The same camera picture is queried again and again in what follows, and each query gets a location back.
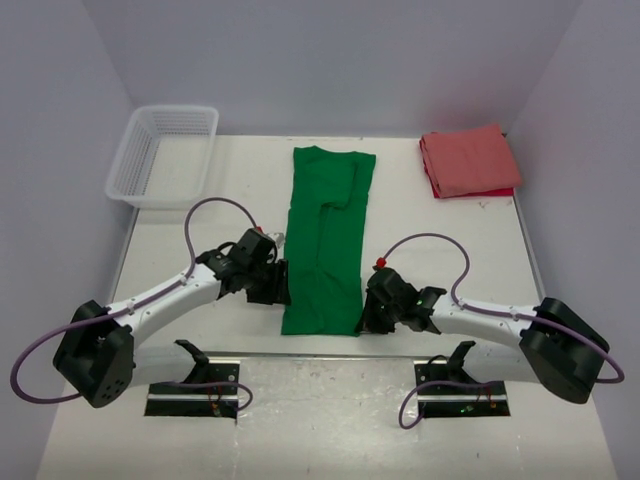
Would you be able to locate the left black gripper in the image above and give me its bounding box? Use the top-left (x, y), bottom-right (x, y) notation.
top-left (243, 257), bottom-right (290, 305)

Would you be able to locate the green t shirt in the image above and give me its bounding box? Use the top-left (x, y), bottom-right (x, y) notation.
top-left (281, 146), bottom-right (376, 336)

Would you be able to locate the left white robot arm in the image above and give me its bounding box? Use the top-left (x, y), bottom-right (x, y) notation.
top-left (53, 228), bottom-right (291, 408)

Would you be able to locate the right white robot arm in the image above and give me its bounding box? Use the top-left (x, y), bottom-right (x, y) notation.
top-left (355, 268), bottom-right (609, 404)

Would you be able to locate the white plastic basket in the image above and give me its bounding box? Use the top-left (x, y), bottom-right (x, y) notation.
top-left (105, 105), bottom-right (220, 209)

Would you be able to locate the folded red t shirt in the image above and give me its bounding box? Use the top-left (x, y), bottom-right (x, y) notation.
top-left (431, 185), bottom-right (515, 199)

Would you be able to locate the folded pink t shirt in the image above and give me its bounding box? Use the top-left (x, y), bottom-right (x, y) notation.
top-left (419, 124), bottom-right (522, 195)

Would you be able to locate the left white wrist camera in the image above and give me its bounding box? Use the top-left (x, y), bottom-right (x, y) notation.
top-left (256, 227), bottom-right (285, 249)

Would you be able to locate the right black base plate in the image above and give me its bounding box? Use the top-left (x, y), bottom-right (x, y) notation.
top-left (414, 359), bottom-right (511, 419)

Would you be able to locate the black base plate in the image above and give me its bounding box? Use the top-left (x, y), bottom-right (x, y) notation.
top-left (144, 384), bottom-right (240, 420)
top-left (414, 359), bottom-right (511, 419)

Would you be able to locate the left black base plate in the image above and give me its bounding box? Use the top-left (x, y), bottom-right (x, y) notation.
top-left (144, 384), bottom-right (240, 420)

